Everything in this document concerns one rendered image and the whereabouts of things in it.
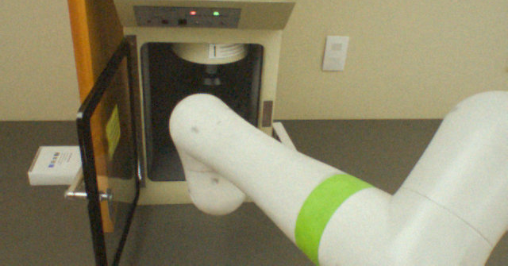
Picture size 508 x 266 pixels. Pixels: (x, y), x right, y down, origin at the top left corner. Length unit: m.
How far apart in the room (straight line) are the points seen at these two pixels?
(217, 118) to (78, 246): 0.55
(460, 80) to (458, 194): 1.29
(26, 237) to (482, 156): 0.99
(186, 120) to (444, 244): 0.44
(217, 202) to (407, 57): 0.98
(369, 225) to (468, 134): 0.14
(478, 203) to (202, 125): 0.42
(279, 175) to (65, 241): 0.69
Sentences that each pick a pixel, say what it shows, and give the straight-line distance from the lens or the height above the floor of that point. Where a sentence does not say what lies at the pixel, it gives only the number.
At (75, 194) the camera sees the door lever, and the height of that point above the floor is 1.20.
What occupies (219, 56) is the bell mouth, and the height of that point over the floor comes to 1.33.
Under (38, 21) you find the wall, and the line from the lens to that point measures 1.56.
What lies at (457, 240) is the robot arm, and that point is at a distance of 0.54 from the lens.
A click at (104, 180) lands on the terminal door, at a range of 0.93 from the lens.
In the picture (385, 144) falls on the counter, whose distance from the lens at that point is 1.60.
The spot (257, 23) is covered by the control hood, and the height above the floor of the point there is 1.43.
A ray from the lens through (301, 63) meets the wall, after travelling 1.59.
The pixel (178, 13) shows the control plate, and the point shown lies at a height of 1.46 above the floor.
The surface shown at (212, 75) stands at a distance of 1.18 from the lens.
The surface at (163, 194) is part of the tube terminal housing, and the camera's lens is 1.26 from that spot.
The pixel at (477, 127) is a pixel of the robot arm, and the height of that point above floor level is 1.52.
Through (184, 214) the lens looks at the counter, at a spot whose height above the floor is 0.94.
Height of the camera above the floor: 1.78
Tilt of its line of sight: 31 degrees down
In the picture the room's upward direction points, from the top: 4 degrees clockwise
